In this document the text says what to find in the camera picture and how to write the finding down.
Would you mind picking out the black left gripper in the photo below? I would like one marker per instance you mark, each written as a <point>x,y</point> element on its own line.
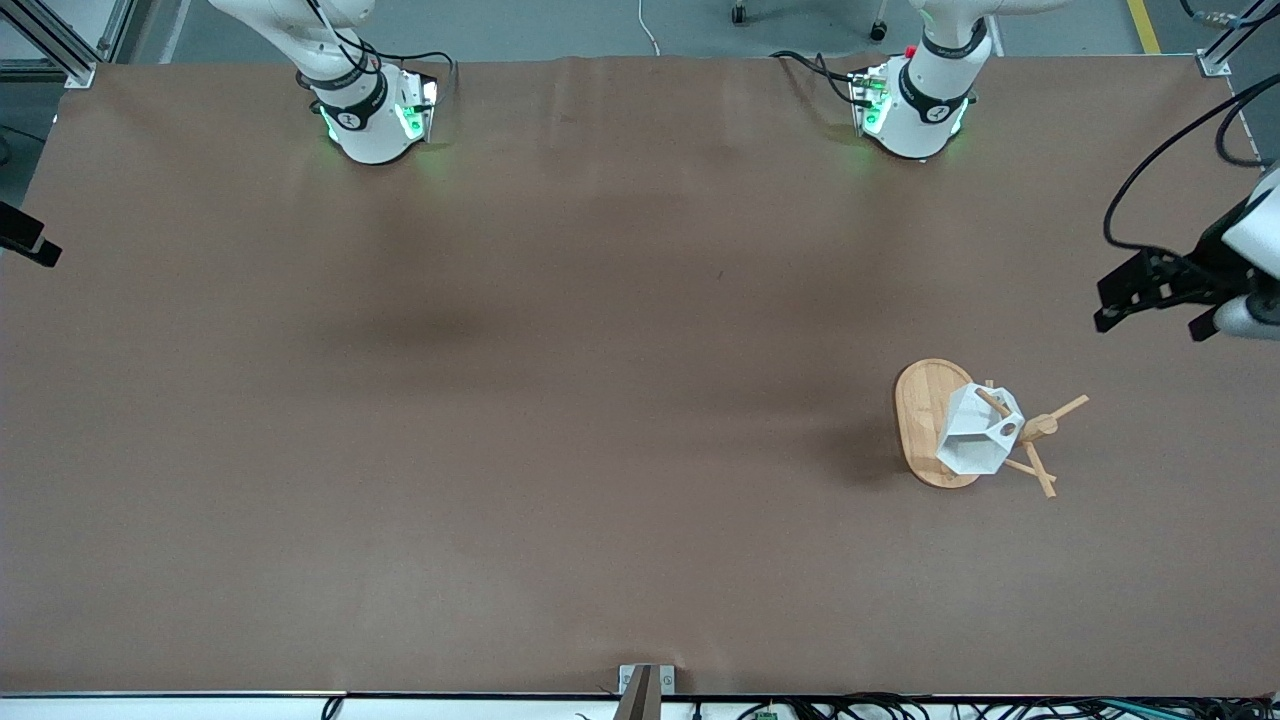
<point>1206,268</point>

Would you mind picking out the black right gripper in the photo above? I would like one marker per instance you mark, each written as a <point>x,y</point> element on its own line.
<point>22,233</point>

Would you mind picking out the white faceted cup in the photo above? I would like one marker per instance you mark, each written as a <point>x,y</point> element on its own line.
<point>975,440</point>

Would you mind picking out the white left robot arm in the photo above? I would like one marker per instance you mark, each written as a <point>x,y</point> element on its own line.
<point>925,110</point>

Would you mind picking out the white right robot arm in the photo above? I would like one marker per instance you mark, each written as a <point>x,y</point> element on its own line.
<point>365,130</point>

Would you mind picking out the wooden cup rack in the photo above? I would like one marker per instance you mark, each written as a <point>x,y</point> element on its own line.
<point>925,420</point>

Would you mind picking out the brown table cover sheet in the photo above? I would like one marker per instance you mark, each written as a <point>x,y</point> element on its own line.
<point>640,500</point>

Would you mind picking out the aluminium frame profile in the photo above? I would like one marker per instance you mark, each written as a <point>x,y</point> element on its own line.
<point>1235,40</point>
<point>60,45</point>

